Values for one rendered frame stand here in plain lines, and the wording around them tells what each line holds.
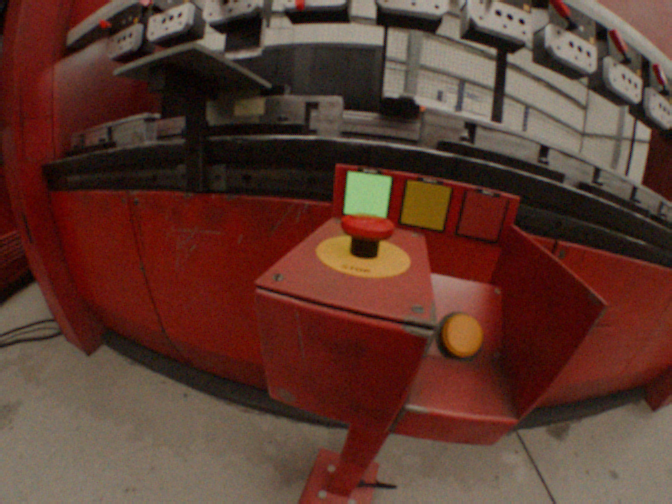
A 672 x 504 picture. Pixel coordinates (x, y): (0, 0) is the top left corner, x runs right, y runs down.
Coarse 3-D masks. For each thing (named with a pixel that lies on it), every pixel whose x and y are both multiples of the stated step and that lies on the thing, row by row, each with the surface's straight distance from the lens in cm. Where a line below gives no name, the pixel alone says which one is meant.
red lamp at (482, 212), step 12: (468, 192) 26; (468, 204) 26; (480, 204) 26; (492, 204) 27; (504, 204) 27; (468, 216) 26; (480, 216) 27; (492, 216) 27; (468, 228) 27; (480, 228) 27; (492, 228) 27; (492, 240) 28
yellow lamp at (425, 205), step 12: (408, 180) 25; (408, 192) 25; (420, 192) 25; (432, 192) 25; (444, 192) 25; (408, 204) 25; (420, 204) 25; (432, 204) 25; (444, 204) 26; (408, 216) 26; (420, 216) 26; (432, 216) 26; (444, 216) 26
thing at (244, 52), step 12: (240, 24) 70; (252, 24) 68; (264, 24) 68; (228, 36) 70; (240, 36) 69; (252, 36) 67; (264, 36) 67; (228, 48) 69; (240, 48) 67; (252, 48) 66
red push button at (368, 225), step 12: (348, 216) 17; (360, 216) 17; (372, 216) 18; (348, 228) 16; (360, 228) 16; (372, 228) 16; (384, 228) 16; (360, 240) 17; (372, 240) 16; (360, 252) 17; (372, 252) 17
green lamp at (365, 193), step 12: (348, 180) 26; (360, 180) 25; (372, 180) 25; (384, 180) 25; (348, 192) 26; (360, 192) 26; (372, 192) 25; (384, 192) 25; (348, 204) 26; (360, 204) 26; (372, 204) 26; (384, 204) 25; (384, 216) 26
